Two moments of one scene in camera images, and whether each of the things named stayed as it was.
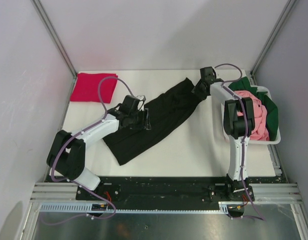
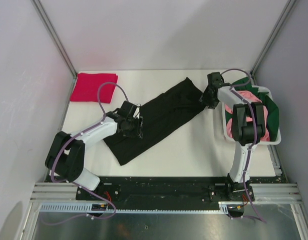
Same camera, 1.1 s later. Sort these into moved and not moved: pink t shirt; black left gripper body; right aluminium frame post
Moved: black left gripper body
Not moved: right aluminium frame post; pink t shirt
